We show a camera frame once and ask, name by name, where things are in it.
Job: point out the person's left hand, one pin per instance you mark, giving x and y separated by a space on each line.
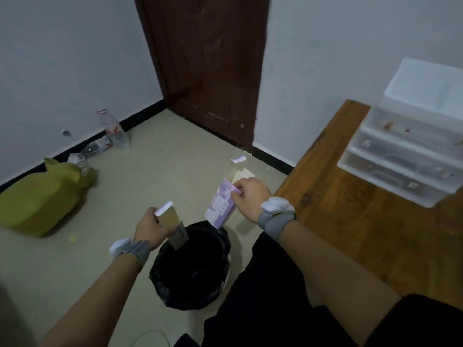
150 231

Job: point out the person's right hand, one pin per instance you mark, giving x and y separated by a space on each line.
253 198

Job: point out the purple white box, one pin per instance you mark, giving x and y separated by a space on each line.
171 218
220 207

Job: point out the white plastic drawer organizer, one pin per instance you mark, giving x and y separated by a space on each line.
416 115

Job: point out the person's right forearm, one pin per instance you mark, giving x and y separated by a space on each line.
336 285

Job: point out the person's left forearm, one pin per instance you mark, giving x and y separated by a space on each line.
94 307

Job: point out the person's black shirt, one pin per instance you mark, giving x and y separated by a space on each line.
423 325

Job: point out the grey wristband with white tracker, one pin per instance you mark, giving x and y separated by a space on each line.
135 251
276 222

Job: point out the trash bin with black bag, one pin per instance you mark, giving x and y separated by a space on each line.
191 263

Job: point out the crumpled clear plastic bottle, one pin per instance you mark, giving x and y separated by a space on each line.
77 161

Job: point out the clear bottle with red label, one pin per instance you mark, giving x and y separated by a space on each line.
114 130

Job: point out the green plastic bag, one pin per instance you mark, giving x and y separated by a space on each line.
39 198

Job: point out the dark brown wooden door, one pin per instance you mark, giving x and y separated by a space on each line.
209 68

